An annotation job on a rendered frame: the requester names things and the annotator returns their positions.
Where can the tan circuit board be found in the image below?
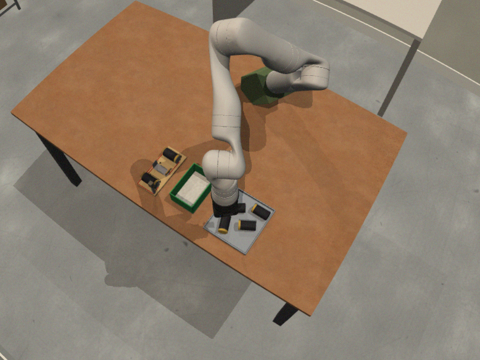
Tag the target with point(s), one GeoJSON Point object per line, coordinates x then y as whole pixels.
{"type": "Point", "coordinates": [159, 170]}

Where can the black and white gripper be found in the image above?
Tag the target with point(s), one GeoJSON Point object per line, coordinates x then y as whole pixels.
{"type": "Point", "coordinates": [225, 206]}

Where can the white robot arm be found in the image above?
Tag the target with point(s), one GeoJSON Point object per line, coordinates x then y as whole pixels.
{"type": "Point", "coordinates": [241, 36]}

